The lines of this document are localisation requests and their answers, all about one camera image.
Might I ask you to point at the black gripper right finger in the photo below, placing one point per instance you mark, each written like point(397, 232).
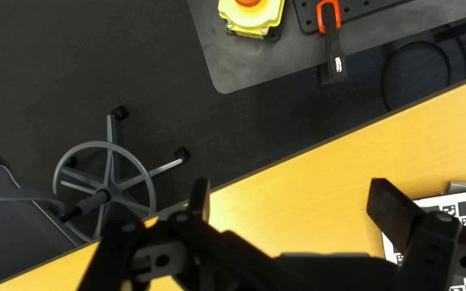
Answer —
point(433, 248)

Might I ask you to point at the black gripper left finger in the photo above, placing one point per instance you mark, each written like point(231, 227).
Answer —
point(153, 253)

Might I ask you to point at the grey floor mat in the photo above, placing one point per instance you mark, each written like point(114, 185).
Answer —
point(255, 66)

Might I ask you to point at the orange black bar clamp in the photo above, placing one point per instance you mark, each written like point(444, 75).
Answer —
point(334, 54)

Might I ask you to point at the black perforated plate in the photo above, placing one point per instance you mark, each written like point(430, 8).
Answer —
point(363, 9)

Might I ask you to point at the yellow emergency stop button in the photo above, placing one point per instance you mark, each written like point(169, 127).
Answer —
point(252, 22)

